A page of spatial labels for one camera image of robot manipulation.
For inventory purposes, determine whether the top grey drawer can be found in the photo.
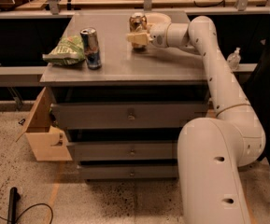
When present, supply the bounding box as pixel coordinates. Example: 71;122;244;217
51;102;208;130

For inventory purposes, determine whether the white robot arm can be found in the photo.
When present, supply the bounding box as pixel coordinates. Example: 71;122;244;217
126;16;265;224

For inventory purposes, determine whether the black cylinder with cable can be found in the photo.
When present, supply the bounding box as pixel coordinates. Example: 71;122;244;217
0;187;53;224

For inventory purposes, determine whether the hand sanitizer bottle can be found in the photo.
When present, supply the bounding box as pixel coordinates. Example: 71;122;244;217
227;48;241;70

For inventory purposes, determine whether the grey drawer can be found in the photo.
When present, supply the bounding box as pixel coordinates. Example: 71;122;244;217
67;141;177;161
51;102;208;130
78;163;178;180

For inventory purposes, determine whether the middle grey drawer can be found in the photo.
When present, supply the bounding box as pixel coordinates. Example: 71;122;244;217
67;141;177;161

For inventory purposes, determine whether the bottom grey drawer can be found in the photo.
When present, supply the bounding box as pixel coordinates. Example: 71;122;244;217
78;163;178;180

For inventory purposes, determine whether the green chip bag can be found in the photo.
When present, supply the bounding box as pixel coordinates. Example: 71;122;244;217
42;35;85;65

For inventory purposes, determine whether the blue silver energy drink can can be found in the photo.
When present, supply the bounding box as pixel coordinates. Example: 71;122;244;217
80;27;102;70

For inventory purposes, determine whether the grey drawer cabinet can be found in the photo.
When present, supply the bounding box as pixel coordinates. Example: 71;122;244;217
40;11;209;168

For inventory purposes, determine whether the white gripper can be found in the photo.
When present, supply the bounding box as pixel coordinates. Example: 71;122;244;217
126;22;169;48

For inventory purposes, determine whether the white bowl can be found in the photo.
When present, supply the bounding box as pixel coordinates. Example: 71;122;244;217
145;12;171;24

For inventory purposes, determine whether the orange soda can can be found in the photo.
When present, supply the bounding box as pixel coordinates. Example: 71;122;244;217
129;12;147;36

